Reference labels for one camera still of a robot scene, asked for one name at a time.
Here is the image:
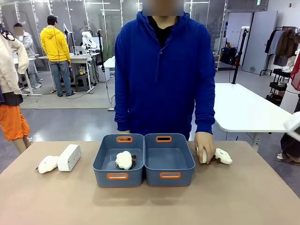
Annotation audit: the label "person in yellow hoodie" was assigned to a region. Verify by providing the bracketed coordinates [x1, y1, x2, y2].
[40, 15, 76, 98]

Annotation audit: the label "mannequin cream jacket orange shorts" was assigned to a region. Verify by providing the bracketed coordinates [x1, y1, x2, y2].
[0, 23, 32, 155]

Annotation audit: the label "white background desk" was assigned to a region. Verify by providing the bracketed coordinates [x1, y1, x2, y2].
[38, 52, 99, 92]

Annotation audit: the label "black step stool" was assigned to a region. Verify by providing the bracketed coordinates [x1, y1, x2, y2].
[75, 75, 91, 92]

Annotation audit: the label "black tripod with camera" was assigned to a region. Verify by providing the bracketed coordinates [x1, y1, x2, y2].
[96, 29, 113, 104]

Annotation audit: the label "person's torso blue hoodie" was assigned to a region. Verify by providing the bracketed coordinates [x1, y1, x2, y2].
[114, 10, 216, 141]

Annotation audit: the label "black utility cart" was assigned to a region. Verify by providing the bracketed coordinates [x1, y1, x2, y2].
[265, 68, 293, 106]

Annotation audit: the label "white plush sheep toy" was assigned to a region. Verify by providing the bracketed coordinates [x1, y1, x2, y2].
[210, 148, 233, 165]
[35, 155, 60, 174]
[114, 150, 138, 170]

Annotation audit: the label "black bags on shelf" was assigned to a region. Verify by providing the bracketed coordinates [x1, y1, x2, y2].
[220, 46, 238, 66]

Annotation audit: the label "black tripod stand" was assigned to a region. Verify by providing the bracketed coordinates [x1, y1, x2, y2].
[231, 27, 249, 85]

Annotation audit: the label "person in grey jacket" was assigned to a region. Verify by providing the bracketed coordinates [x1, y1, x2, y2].
[13, 22, 44, 92]

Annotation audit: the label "person's left hand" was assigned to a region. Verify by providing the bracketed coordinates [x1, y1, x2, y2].
[194, 132, 217, 164]

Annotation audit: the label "person's left forearm blue sleeve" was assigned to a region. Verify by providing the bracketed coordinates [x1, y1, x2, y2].
[195, 89, 216, 135]

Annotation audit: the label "person's right forearm blue sleeve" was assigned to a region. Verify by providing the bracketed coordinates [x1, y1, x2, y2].
[114, 89, 132, 132]

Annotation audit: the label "white power strip box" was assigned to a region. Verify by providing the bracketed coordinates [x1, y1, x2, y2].
[57, 143, 82, 173]

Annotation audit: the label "clothes rack with garments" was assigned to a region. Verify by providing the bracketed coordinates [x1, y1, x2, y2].
[259, 26, 300, 77]

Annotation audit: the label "blue basket with orange handles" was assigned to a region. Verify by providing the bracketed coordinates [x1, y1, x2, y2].
[92, 134, 145, 188]
[144, 133, 196, 188]

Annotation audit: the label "red garment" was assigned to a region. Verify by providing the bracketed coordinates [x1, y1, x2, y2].
[290, 52, 300, 91]

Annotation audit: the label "small white digital clock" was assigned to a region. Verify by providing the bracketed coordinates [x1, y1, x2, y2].
[196, 147, 208, 164]

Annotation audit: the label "grey partition panel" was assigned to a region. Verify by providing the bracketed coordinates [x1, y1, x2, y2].
[241, 10, 279, 75]

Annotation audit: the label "white table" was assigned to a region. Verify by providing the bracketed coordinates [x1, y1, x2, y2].
[213, 82, 294, 150]

